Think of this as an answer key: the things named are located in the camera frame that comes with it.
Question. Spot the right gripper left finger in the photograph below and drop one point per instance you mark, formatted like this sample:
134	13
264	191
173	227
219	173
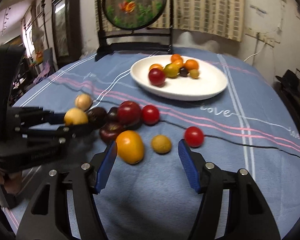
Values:
48	216

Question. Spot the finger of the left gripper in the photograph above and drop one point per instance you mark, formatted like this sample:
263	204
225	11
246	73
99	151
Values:
33	116
36	136

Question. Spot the yellow passion fruit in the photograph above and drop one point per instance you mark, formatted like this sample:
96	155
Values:
75	116

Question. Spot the dark purple plum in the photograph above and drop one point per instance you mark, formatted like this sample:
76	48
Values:
110	131
97	117

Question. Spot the yellow orange mango fruit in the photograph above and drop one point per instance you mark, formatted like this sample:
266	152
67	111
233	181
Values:
130	147

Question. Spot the beige round fruit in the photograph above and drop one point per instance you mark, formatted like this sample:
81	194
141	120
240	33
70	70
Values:
83	102

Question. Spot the large dark red plum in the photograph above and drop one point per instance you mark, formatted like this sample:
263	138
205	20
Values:
129	113

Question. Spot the red cherry tomato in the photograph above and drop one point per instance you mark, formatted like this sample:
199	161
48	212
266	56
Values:
150	115
194	137

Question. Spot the orange tangerine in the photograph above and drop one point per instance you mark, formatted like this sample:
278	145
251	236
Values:
156	66
176	57
191	64

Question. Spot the blue striped tablecloth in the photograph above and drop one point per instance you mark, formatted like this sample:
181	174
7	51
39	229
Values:
246	126

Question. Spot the dark wooden cabinet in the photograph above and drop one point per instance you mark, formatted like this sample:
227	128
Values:
66	29

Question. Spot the green yellow citrus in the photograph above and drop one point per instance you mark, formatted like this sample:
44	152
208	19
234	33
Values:
171	71

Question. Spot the white oval plate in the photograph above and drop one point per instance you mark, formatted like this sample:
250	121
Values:
210	83

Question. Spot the small dark grape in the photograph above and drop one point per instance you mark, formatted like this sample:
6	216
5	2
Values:
183	72

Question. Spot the round goldfish screen ornament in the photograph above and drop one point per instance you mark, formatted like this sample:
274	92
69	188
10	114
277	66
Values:
134	25

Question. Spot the small orange kumquat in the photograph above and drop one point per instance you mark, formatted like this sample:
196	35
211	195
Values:
179	63

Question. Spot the small green olive fruit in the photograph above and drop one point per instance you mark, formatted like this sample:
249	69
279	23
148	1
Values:
194	73

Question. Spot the beige checked curtain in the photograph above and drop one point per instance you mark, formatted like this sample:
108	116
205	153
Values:
224	18

